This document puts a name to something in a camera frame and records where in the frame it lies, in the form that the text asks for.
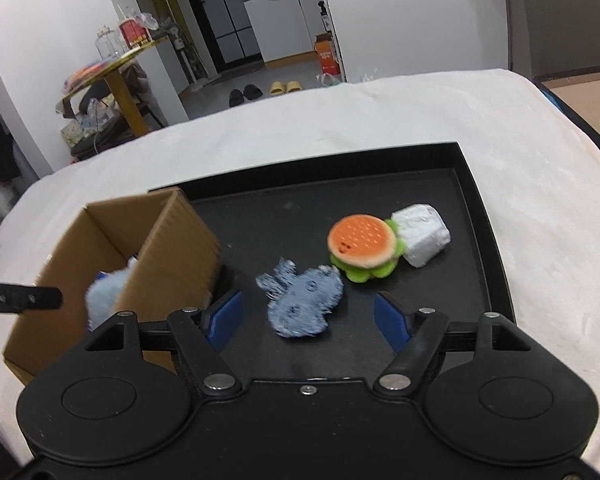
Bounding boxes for white tissue pack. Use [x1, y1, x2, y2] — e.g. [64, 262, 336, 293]
[390, 203, 452, 269]

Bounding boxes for grey fluffy plush toy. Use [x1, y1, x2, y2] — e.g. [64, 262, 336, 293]
[84, 257, 142, 331]

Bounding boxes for round table with yellow leg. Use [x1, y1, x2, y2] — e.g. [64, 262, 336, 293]
[56, 35, 174, 137]

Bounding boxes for white cabinet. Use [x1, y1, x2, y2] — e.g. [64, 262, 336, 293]
[243, 0, 326, 64]

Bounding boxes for colourful bag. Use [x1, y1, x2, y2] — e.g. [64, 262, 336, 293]
[62, 57, 114, 91]

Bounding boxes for clear plastic bag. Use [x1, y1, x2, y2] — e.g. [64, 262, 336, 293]
[129, 9, 160, 31]

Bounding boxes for red box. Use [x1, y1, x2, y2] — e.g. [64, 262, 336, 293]
[118, 17, 154, 49]

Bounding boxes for blue denim plush toy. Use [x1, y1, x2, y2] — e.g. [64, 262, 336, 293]
[255, 257, 345, 342]

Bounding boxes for burger plush toy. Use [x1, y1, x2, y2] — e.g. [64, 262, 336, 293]
[328, 213, 407, 283]

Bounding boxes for brown cardboard box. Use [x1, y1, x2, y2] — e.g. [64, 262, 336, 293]
[2, 187, 224, 387]

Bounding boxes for crumpled clear plastic bags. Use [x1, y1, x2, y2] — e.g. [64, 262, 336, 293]
[317, 70, 381, 89]

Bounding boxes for patterned tissue box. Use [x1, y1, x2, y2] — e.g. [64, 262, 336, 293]
[59, 119, 86, 147]

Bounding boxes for glass jar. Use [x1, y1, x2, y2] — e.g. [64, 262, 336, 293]
[95, 27, 119, 59]

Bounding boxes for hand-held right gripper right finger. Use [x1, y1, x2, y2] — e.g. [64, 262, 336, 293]
[373, 292, 537, 399]

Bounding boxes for orange cardboard box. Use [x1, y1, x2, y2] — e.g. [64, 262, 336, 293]
[313, 33, 341, 77]

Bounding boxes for black tray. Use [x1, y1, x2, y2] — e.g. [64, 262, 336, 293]
[147, 141, 518, 382]

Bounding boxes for grey padded panel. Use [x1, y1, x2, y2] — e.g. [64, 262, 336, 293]
[499, 0, 600, 81]

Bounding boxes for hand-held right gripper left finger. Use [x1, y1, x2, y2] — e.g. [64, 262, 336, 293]
[80, 289, 245, 399]

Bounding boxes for black framed glass door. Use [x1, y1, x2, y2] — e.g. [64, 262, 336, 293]
[184, 0, 264, 74]

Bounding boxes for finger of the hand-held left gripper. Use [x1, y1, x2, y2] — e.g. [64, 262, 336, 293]
[0, 281, 64, 317]

